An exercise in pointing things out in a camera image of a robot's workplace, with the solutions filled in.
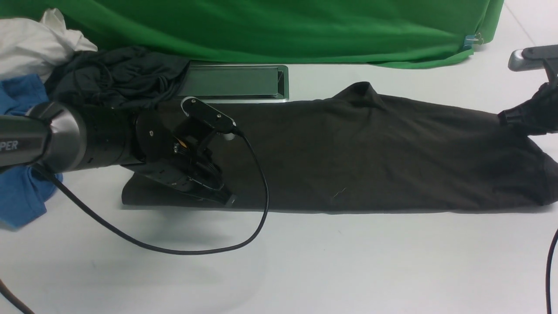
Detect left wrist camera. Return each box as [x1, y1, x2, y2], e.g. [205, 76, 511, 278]
[180, 97, 240, 140]

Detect blue t-shirt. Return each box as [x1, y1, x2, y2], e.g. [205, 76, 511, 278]
[0, 74, 57, 230]

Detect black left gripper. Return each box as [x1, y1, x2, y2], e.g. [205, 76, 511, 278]
[123, 109, 237, 206]

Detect dark gray long-sleeve top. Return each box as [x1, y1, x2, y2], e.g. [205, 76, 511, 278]
[121, 81, 558, 214]

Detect black right camera cable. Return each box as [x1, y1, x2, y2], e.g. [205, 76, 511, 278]
[545, 227, 558, 314]

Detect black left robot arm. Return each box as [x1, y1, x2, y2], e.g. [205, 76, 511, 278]
[0, 97, 236, 206]

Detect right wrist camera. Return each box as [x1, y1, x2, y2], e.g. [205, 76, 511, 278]
[508, 44, 558, 87]

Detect green backdrop cloth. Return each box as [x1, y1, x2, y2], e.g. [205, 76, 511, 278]
[1, 0, 504, 69]

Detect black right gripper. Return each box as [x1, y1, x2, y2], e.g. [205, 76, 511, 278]
[498, 83, 558, 136]

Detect black left camera cable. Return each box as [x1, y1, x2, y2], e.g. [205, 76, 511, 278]
[0, 131, 270, 314]

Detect blue binder clip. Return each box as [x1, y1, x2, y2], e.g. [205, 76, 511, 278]
[462, 32, 484, 51]

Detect black camera cable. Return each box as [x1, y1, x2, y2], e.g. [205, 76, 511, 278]
[0, 131, 270, 314]
[545, 227, 558, 314]

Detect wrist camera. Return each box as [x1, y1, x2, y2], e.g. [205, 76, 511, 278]
[508, 44, 558, 87]
[180, 97, 240, 140]

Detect dark slate crumpled garment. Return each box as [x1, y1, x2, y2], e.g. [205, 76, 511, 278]
[44, 46, 190, 109]

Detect metal table cable hatch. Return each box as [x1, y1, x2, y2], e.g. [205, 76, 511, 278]
[175, 64, 289, 104]

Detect white crumpled garment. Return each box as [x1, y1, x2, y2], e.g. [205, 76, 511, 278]
[0, 8, 98, 82]

